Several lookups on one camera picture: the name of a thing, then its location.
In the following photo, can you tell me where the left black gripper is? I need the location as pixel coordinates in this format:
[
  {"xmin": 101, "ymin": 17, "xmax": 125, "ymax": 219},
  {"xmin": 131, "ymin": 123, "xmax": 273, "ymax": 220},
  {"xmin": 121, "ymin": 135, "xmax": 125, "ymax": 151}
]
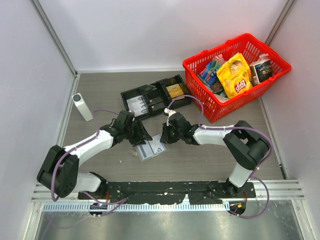
[{"xmin": 123, "ymin": 119, "xmax": 152, "ymax": 147}]

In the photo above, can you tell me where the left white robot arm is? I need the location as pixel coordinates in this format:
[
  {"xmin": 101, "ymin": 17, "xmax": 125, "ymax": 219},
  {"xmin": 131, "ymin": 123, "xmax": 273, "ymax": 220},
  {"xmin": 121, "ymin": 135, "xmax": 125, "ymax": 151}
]
[{"xmin": 36, "ymin": 110, "xmax": 153, "ymax": 202}]

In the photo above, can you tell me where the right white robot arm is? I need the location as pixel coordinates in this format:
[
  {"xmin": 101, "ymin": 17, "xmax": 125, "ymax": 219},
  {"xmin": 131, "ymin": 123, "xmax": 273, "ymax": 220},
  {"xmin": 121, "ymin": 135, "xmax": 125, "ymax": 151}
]
[{"xmin": 160, "ymin": 108, "xmax": 273, "ymax": 198}]

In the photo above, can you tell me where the white cards stack in tray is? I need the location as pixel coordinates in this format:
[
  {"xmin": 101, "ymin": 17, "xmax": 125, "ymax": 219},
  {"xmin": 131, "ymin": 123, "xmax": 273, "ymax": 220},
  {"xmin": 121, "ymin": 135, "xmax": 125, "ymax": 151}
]
[{"xmin": 126, "ymin": 95, "xmax": 149, "ymax": 117}]

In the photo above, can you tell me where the black cards stack in tray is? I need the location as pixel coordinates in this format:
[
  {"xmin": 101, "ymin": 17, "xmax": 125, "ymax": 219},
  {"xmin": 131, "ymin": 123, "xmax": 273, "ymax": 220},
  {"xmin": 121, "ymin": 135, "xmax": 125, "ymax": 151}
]
[{"xmin": 149, "ymin": 96, "xmax": 166, "ymax": 112}]

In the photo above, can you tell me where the black three-compartment card tray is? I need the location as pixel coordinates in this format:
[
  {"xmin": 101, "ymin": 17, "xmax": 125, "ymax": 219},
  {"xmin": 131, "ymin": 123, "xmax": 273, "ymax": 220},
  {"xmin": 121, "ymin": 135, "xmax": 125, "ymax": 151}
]
[{"xmin": 120, "ymin": 74, "xmax": 192, "ymax": 120}]

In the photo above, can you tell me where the gold cards stack in tray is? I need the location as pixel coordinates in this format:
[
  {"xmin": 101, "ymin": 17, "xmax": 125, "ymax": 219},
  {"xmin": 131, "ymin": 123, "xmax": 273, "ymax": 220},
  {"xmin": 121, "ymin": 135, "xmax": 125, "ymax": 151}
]
[{"xmin": 166, "ymin": 83, "xmax": 189, "ymax": 101}]

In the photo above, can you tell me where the white cylindrical bottle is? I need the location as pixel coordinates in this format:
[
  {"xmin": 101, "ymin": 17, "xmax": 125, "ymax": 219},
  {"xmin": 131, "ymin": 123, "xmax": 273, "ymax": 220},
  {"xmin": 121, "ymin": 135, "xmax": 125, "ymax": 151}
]
[{"xmin": 72, "ymin": 93, "xmax": 93, "ymax": 122}]

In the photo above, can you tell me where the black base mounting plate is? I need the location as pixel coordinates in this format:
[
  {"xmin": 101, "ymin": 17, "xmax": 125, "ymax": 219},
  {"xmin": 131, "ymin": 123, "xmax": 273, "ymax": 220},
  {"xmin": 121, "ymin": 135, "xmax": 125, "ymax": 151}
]
[{"xmin": 78, "ymin": 181, "xmax": 256, "ymax": 205}]

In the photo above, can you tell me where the blue toothpaste box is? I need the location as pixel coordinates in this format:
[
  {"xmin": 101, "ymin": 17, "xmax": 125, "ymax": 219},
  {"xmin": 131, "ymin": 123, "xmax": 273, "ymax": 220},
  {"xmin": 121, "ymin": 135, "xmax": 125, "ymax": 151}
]
[{"xmin": 197, "ymin": 62, "xmax": 218, "ymax": 86}]

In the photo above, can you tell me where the green sponge pack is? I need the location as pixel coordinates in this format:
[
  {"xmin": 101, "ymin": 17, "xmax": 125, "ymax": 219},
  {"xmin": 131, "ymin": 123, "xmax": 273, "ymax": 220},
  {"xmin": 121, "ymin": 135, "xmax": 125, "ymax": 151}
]
[{"xmin": 208, "ymin": 59, "xmax": 221, "ymax": 74}]

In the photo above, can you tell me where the yellow Lays chips bag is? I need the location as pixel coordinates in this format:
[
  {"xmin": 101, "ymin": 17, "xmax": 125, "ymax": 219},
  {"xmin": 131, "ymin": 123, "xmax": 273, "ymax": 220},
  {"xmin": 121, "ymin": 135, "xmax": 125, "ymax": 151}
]
[{"xmin": 216, "ymin": 52, "xmax": 253, "ymax": 99}]

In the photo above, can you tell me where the red plastic shopping basket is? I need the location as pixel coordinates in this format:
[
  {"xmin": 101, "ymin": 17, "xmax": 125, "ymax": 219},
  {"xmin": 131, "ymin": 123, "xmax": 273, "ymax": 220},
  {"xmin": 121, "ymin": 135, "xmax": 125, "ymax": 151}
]
[{"xmin": 182, "ymin": 33, "xmax": 292, "ymax": 123}]

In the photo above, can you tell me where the black coffee package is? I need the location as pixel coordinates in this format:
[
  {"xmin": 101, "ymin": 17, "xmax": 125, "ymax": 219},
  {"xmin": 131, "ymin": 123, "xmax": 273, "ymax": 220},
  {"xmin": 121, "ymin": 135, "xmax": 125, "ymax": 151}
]
[{"xmin": 249, "ymin": 59, "xmax": 274, "ymax": 86}]

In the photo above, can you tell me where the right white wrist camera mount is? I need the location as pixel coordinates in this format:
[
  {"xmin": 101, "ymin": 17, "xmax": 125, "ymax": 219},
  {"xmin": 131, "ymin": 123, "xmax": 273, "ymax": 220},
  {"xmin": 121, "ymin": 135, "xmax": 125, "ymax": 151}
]
[{"xmin": 163, "ymin": 108, "xmax": 177, "ymax": 126}]

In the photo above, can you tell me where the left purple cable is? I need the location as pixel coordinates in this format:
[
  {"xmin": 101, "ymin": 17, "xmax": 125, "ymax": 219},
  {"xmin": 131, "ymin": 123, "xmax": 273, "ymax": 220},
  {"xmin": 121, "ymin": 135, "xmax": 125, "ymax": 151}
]
[{"xmin": 51, "ymin": 109, "xmax": 130, "ymax": 217}]

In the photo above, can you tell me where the purple cable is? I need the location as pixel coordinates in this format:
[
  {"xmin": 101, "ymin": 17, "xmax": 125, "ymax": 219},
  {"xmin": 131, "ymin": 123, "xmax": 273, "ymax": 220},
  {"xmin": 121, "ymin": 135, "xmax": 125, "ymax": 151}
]
[
  {"xmin": 51, "ymin": 109, "xmax": 130, "ymax": 217},
  {"xmin": 167, "ymin": 95, "xmax": 273, "ymax": 221}
]

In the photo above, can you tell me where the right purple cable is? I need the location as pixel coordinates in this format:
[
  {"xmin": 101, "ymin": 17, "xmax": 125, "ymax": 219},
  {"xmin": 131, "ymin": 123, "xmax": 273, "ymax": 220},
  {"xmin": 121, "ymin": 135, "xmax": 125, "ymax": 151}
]
[{"xmin": 167, "ymin": 95, "xmax": 273, "ymax": 221}]

